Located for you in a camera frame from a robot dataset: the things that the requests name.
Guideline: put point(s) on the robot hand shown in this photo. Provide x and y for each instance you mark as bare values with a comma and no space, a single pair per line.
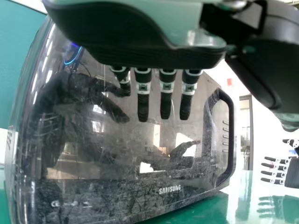
290,172
144,30

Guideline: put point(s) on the black oven with glass door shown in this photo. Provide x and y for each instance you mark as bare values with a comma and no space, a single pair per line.
105,151

